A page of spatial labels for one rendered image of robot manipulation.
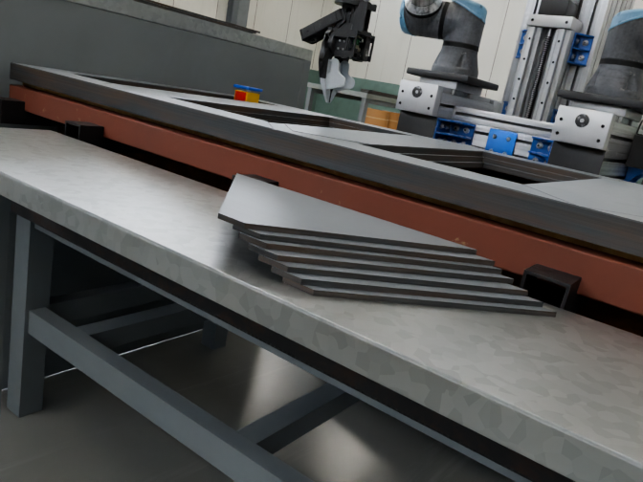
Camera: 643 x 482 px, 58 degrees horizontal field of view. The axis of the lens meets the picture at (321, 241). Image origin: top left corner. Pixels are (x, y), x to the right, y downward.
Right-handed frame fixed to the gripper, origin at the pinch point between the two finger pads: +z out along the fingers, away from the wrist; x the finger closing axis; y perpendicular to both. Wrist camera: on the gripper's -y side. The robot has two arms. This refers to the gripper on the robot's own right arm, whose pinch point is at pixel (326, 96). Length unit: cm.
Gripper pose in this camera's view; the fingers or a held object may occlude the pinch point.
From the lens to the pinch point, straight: 129.7
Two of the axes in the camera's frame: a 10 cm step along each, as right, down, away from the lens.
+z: -1.8, 9.5, 2.5
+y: 8.0, 2.9, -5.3
